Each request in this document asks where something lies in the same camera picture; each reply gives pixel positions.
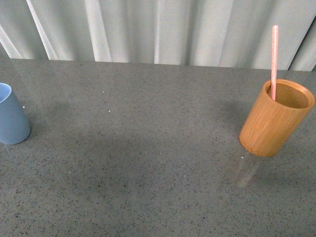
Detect bamboo wooden chopstick holder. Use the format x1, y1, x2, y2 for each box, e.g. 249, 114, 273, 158
239, 79, 316, 157

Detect pink chopstick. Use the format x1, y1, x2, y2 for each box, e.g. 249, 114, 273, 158
271, 25, 279, 101

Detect blue plastic cup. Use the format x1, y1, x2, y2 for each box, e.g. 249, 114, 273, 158
0, 82, 31, 145

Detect white pleated curtain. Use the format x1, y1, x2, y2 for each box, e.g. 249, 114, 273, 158
0, 0, 316, 71

